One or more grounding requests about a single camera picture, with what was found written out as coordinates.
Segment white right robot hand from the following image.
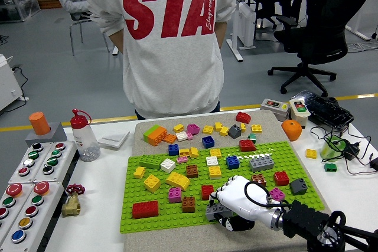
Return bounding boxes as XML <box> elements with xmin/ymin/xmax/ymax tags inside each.
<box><xmin>208</xmin><ymin>175</ymin><xmax>278</xmax><ymax>232</ymax></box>

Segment long grey toy brick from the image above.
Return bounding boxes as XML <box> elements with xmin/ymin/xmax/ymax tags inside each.
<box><xmin>249</xmin><ymin>155</ymin><xmax>275</xmax><ymax>172</ymax></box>
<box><xmin>205</xmin><ymin>203</ymin><xmax>233</xmax><ymax>222</ymax></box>

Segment brown toy brick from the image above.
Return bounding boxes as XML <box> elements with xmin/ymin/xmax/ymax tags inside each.
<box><xmin>181</xmin><ymin>196</ymin><xmax>196</xmax><ymax>214</ymax></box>
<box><xmin>185</xmin><ymin>164</ymin><xmax>199</xmax><ymax>179</ymax></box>
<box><xmin>252</xmin><ymin>173</ymin><xmax>267</xmax><ymax>188</ymax></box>

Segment hollow blue toy brick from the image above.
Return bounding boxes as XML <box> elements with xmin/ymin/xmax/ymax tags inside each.
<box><xmin>201</xmin><ymin>135</ymin><xmax>216</xmax><ymax>149</ymax></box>

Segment yellow curved toy brick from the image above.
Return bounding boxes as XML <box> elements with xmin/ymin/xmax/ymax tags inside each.
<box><xmin>165</xmin><ymin>171</ymin><xmax>191</xmax><ymax>191</ymax></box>

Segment green baseplate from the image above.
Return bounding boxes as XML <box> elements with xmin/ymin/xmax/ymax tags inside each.
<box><xmin>119</xmin><ymin>140</ymin><xmax>325</xmax><ymax>234</ymax></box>

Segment red sloped toy brick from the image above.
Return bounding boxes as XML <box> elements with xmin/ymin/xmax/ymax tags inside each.
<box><xmin>235</xmin><ymin>111</ymin><xmax>252</xmax><ymax>125</ymax></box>

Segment long red toy brick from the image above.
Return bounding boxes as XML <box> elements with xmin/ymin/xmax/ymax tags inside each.
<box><xmin>132</xmin><ymin>200</ymin><xmax>159</xmax><ymax>220</ymax></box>

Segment long green toy brick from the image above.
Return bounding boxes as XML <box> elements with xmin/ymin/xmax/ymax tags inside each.
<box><xmin>138</xmin><ymin>154</ymin><xmax>165</xmax><ymax>169</ymax></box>

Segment long orange toy brick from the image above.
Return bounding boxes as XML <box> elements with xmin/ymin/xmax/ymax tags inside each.
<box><xmin>147</xmin><ymin>126</ymin><xmax>168</xmax><ymax>147</ymax></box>

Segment long lime toy brick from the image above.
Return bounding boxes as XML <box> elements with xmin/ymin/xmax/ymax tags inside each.
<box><xmin>143</xmin><ymin>124</ymin><xmax>162</xmax><ymax>144</ymax></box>

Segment dark grey sloped brick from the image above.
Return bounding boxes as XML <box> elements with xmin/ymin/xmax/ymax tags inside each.
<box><xmin>227</xmin><ymin>123</ymin><xmax>242</xmax><ymax>139</ymax></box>
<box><xmin>289</xmin><ymin>178</ymin><xmax>308</xmax><ymax>196</ymax></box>

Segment orange fruit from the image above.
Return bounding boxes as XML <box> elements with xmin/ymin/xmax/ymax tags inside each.
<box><xmin>281</xmin><ymin>119</ymin><xmax>303</xmax><ymax>142</ymax></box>

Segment grey-brown foam mat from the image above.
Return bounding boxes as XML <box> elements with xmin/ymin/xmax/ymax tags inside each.
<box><xmin>123</xmin><ymin>109</ymin><xmax>333</xmax><ymax>252</ymax></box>

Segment black power adapter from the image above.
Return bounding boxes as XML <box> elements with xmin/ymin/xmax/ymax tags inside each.
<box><xmin>342</xmin><ymin>141</ymin><xmax>361</xmax><ymax>161</ymax></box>

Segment black handheld controller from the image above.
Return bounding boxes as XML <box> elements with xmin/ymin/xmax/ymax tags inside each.
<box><xmin>291</xmin><ymin>90</ymin><xmax>354</xmax><ymax>130</ymax></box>

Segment clear red-capped squeeze bottle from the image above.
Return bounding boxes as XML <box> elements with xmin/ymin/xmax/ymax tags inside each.
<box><xmin>70</xmin><ymin>108</ymin><xmax>102</xmax><ymax>162</ymax></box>

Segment white computer case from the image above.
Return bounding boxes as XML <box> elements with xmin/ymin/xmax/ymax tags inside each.
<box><xmin>238</xmin><ymin>2</ymin><xmax>256</xmax><ymax>50</ymax></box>

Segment brass valve red handwheel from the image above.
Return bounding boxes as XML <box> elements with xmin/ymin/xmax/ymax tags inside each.
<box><xmin>61</xmin><ymin>183</ymin><xmax>86</xmax><ymax>217</ymax></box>

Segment black office chair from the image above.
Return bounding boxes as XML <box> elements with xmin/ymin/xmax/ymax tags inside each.
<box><xmin>267</xmin><ymin>0</ymin><xmax>377</xmax><ymax>98</ymax></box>

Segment grey four-button box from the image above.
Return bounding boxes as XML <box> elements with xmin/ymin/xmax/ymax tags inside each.
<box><xmin>32</xmin><ymin>140</ymin><xmax>78</xmax><ymax>182</ymax></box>
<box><xmin>8</xmin><ymin>142</ymin><xmax>54</xmax><ymax>184</ymax></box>

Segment grey base block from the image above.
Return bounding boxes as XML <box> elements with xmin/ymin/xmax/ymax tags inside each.
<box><xmin>25</xmin><ymin>122</ymin><xmax>68</xmax><ymax>147</ymax></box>

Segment grey emergency-stop button box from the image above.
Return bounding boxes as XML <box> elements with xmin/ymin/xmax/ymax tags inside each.
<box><xmin>0</xmin><ymin>183</ymin><xmax>34</xmax><ymax>235</ymax></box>
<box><xmin>0</xmin><ymin>181</ymin><xmax>65</xmax><ymax>252</ymax></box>

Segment orange cylinder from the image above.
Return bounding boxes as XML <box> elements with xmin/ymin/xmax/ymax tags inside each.
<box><xmin>28</xmin><ymin>112</ymin><xmax>51</xmax><ymax>136</ymax></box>

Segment grey metal chair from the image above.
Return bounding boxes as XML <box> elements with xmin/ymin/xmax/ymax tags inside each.
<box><xmin>69</xmin><ymin>11</ymin><xmax>110</xmax><ymax>57</ymax></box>

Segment white cabinet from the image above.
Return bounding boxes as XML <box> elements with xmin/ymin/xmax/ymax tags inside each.
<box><xmin>0</xmin><ymin>54</ymin><xmax>30</xmax><ymax>113</ymax></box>

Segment wooden pallet box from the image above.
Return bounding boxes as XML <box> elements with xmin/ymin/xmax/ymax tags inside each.
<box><xmin>35</xmin><ymin>0</ymin><xmax>64</xmax><ymax>10</ymax></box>

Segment clear plastic crate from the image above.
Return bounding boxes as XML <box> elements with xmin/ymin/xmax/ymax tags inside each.
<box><xmin>0</xmin><ymin>0</ymin><xmax>41</xmax><ymax>24</ymax></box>

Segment grey switch box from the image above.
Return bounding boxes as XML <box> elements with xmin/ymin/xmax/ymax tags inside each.
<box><xmin>260</xmin><ymin>98</ymin><xmax>291</xmax><ymax>122</ymax></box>

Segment white red-green switch box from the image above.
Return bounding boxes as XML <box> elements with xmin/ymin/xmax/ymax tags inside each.
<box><xmin>288</xmin><ymin>99</ymin><xmax>311</xmax><ymax>129</ymax></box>

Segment thin black cord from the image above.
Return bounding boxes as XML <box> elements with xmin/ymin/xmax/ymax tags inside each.
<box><xmin>309</xmin><ymin>125</ymin><xmax>372</xmax><ymax>161</ymax></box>

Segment white switch plate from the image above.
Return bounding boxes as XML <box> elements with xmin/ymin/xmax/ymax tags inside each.
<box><xmin>97</xmin><ymin>130</ymin><xmax>131</xmax><ymax>150</ymax></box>

